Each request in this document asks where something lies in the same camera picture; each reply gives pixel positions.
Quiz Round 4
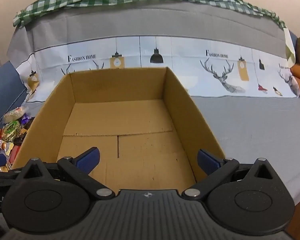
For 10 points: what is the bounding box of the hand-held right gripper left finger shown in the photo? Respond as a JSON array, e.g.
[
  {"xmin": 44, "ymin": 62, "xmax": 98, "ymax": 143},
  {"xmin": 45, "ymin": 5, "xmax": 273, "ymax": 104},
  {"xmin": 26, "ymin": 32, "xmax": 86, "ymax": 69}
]
[{"xmin": 15, "ymin": 147, "xmax": 115, "ymax": 201}]

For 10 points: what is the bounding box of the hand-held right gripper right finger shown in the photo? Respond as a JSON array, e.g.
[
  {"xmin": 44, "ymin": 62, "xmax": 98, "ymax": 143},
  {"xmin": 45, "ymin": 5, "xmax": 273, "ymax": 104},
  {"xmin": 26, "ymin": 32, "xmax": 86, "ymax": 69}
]
[{"xmin": 182, "ymin": 149, "xmax": 282, "ymax": 201}]

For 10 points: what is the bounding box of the round cracker packet green label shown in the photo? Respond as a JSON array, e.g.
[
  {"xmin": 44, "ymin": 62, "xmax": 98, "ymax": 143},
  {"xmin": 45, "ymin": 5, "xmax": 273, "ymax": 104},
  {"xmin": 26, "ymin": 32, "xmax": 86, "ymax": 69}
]
[{"xmin": 1, "ymin": 120, "xmax": 22, "ymax": 142}]

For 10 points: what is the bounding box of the nougat packet with green label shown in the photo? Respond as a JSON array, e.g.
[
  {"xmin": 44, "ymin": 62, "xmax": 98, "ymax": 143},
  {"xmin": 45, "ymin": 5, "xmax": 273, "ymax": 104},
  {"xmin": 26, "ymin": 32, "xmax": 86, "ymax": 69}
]
[{"xmin": 2, "ymin": 106, "xmax": 28, "ymax": 123}]

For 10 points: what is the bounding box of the brown cardboard box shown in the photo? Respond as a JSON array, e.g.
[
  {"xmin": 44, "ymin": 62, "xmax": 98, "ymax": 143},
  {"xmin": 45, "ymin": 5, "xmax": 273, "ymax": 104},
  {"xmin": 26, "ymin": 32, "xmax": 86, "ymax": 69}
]
[{"xmin": 11, "ymin": 67, "xmax": 226, "ymax": 191}]

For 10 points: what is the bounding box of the grey printed bed sheet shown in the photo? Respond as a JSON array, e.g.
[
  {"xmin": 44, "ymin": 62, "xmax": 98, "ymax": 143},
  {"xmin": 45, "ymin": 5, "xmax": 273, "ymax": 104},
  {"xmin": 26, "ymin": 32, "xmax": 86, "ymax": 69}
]
[{"xmin": 6, "ymin": 1, "xmax": 300, "ymax": 205}]

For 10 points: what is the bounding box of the dark blue cushion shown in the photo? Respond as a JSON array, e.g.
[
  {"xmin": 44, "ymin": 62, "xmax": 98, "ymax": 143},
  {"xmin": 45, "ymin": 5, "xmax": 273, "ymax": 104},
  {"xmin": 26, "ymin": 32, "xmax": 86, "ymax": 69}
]
[{"xmin": 0, "ymin": 60, "xmax": 28, "ymax": 137}]

